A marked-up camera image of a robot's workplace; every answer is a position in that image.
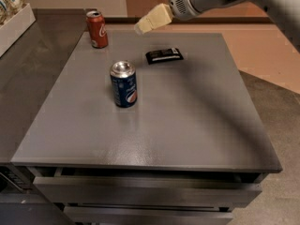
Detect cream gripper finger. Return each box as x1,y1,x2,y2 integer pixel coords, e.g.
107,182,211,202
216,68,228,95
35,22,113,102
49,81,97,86
134,4,173,35

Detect red coke can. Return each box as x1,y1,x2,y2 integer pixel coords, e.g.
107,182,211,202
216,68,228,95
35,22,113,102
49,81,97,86
86,10,109,49

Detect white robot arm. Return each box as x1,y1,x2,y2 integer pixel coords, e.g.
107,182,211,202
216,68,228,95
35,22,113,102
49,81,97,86
134,0,300,52

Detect blue pepsi can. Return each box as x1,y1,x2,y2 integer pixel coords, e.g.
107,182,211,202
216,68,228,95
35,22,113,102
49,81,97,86
110,61,137,108

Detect black snack packet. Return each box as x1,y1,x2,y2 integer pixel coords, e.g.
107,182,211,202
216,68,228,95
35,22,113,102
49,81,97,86
145,48,184,65

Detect grey drawer cabinet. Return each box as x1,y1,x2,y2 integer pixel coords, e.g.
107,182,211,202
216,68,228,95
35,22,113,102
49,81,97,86
12,31,281,214

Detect snack bags in box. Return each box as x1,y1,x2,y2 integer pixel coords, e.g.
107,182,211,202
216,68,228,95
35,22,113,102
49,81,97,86
0,0,24,24

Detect white snack box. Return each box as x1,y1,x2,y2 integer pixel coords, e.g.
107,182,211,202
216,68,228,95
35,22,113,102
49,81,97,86
0,4,36,57

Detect top grey drawer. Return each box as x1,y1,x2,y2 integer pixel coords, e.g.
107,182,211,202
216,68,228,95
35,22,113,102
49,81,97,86
34,169,262,207

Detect grey drawer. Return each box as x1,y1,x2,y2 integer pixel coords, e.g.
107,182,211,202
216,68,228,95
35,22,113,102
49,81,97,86
34,169,262,207
64,206,233,225

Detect lower grey drawer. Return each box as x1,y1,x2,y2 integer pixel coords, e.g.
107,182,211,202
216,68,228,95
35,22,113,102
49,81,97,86
64,206,233,225

